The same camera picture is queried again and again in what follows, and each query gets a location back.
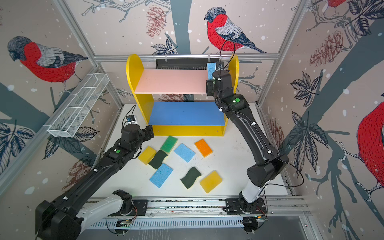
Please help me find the blue sponge front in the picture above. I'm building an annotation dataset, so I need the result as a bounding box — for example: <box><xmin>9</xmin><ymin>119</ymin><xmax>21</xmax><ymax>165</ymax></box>
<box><xmin>150</xmin><ymin>164</ymin><xmax>173</xmax><ymax>188</ymax></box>

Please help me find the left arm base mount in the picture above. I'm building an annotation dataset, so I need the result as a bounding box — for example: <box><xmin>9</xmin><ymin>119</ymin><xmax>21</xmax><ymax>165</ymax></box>
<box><xmin>109</xmin><ymin>199</ymin><xmax>148</xmax><ymax>217</ymax></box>

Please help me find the white wire mesh basket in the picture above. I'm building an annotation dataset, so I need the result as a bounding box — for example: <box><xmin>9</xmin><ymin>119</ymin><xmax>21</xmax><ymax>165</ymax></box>
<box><xmin>48</xmin><ymin>73</ymin><xmax>110</xmax><ymax>138</ymax></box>

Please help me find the yellow sponge left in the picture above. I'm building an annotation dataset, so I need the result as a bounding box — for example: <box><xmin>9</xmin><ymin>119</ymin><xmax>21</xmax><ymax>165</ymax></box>
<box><xmin>138</xmin><ymin>147</ymin><xmax>157</xmax><ymax>165</ymax></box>

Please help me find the green topped yellow sponge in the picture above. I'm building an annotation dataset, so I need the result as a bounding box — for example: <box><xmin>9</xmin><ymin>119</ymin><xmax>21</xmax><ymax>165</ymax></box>
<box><xmin>160</xmin><ymin>136</ymin><xmax>178</xmax><ymax>154</ymax></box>

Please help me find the dark green scrub sponge front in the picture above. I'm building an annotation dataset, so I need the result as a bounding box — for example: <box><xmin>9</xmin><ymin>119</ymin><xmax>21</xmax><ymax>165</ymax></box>
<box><xmin>181</xmin><ymin>167</ymin><xmax>202</xmax><ymax>189</ymax></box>

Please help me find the orange topped yellow sponge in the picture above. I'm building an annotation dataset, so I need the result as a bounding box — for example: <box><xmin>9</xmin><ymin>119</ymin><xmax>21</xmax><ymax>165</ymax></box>
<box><xmin>195</xmin><ymin>139</ymin><xmax>213</xmax><ymax>158</ymax></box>

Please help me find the dark green scrub sponge left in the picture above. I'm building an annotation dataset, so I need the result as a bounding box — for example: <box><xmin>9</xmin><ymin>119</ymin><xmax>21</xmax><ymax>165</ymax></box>
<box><xmin>149</xmin><ymin>150</ymin><xmax>168</xmax><ymax>170</ymax></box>

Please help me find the blue sponge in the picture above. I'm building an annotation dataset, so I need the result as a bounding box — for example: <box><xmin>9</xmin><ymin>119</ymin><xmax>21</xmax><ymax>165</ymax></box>
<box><xmin>174</xmin><ymin>144</ymin><xmax>196</xmax><ymax>163</ymax></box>
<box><xmin>207</xmin><ymin>62</ymin><xmax>216</xmax><ymax>80</ymax></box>
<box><xmin>150</xmin><ymin>164</ymin><xmax>173</xmax><ymax>188</ymax></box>

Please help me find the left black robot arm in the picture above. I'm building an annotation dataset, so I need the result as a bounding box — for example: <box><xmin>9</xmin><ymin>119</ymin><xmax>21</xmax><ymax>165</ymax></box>
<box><xmin>35</xmin><ymin>124</ymin><xmax>154</xmax><ymax>240</ymax></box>

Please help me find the black vent grille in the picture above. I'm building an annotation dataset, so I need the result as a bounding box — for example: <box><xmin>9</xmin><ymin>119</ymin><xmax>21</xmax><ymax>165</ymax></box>
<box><xmin>156</xmin><ymin>58</ymin><xmax>219</xmax><ymax>70</ymax></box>

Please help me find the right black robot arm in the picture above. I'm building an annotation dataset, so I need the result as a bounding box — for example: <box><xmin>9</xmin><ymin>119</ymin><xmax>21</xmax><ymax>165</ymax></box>
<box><xmin>206</xmin><ymin>62</ymin><xmax>288</xmax><ymax>214</ymax></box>

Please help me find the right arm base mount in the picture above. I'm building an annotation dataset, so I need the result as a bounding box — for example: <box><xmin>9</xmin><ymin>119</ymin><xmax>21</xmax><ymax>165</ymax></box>
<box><xmin>223</xmin><ymin>197</ymin><xmax>267</xmax><ymax>215</ymax></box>

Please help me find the yellow shelf with coloured boards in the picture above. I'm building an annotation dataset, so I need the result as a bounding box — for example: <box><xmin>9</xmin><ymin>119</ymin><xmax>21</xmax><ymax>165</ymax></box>
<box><xmin>126</xmin><ymin>54</ymin><xmax>228</xmax><ymax>137</ymax></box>

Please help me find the yellow sponge front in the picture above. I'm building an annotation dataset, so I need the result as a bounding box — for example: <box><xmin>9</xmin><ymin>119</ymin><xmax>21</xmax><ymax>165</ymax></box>
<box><xmin>200</xmin><ymin>171</ymin><xmax>223</xmax><ymax>194</ymax></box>

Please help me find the dark green scrub sponge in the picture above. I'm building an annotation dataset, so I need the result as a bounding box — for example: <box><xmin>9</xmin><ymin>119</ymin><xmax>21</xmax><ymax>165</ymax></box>
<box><xmin>181</xmin><ymin>167</ymin><xmax>202</xmax><ymax>189</ymax></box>
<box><xmin>149</xmin><ymin>150</ymin><xmax>168</xmax><ymax>170</ymax></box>

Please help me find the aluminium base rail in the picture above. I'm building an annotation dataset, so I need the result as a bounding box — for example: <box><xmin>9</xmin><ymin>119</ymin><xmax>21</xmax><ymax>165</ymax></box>
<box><xmin>138</xmin><ymin>195</ymin><xmax>312</xmax><ymax>218</ymax></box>

